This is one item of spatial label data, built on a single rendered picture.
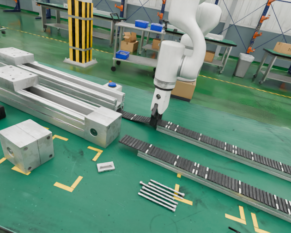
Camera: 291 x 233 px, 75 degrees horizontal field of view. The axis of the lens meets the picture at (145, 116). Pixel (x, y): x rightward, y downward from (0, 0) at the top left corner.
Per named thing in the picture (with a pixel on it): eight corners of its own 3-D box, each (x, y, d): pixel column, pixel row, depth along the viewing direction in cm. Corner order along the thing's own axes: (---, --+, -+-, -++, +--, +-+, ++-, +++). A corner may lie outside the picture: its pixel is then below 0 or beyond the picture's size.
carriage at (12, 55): (35, 66, 105) (33, 53, 101) (16, 70, 96) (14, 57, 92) (14, 59, 109) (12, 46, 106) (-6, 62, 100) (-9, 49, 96)
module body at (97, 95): (123, 108, 92) (125, 93, 88) (112, 117, 84) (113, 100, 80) (7, 65, 113) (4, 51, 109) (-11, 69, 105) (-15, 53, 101)
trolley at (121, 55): (157, 71, 424) (167, 22, 374) (156, 79, 377) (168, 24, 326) (112, 63, 422) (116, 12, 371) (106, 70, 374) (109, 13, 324)
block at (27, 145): (61, 152, 61) (59, 128, 56) (26, 174, 52) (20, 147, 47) (40, 139, 64) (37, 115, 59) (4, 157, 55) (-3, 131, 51)
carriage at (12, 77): (40, 89, 82) (38, 75, 79) (16, 98, 73) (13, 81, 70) (14, 79, 87) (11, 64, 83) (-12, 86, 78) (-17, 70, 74)
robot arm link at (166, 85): (172, 84, 67) (170, 92, 68) (178, 78, 74) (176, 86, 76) (150, 78, 69) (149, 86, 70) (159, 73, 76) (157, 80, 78)
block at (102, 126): (122, 131, 76) (125, 111, 71) (105, 148, 66) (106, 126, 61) (103, 124, 78) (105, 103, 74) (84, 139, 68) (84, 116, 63)
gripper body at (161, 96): (169, 90, 68) (162, 117, 73) (177, 82, 76) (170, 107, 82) (150, 84, 69) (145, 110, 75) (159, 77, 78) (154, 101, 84)
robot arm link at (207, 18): (181, 44, 120) (192, 1, 108) (210, 51, 116) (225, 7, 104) (177, 45, 109) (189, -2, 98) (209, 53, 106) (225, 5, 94)
